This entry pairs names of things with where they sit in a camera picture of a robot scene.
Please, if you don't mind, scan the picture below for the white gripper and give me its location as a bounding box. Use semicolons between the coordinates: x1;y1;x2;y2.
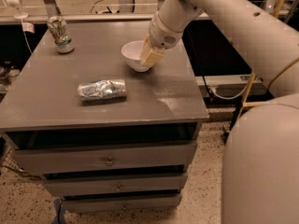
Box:
140;12;183;67

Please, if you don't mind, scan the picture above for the white bowl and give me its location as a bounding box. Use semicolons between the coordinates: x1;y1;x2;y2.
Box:
121;41;149;72

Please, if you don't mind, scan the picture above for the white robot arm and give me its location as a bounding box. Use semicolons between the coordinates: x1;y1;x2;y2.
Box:
141;0;299;224

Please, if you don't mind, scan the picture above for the crushed silver redbull can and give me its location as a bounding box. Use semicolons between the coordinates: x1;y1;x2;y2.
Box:
78;79;127;101

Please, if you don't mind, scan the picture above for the upright green white can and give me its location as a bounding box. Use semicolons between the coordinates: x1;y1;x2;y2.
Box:
47;16;75;53

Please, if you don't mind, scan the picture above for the grey drawer cabinet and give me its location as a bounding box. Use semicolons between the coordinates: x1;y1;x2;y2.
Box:
0;21;208;202

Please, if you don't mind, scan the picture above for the middle drawer with knob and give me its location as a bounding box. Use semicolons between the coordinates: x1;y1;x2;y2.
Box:
44;173;188;197

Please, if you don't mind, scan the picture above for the drawer with knob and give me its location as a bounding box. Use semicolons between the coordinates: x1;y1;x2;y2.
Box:
13;141;197;174
44;173;188;197

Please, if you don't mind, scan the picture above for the top drawer with knob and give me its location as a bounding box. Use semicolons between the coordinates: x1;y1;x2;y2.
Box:
13;141;197;174

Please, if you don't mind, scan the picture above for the wooden yellow stick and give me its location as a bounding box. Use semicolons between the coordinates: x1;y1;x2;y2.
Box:
230;0;285;129

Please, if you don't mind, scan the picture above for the white desk lamp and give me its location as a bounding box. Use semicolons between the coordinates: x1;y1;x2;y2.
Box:
6;0;28;21

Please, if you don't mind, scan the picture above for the bottom drawer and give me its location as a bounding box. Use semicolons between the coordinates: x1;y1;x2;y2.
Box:
63;193;181;213

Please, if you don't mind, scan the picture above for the black cable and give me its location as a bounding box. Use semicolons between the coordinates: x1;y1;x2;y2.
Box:
186;40;215;102

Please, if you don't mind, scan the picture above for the white cable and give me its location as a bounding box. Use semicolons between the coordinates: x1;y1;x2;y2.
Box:
210;81;250;101

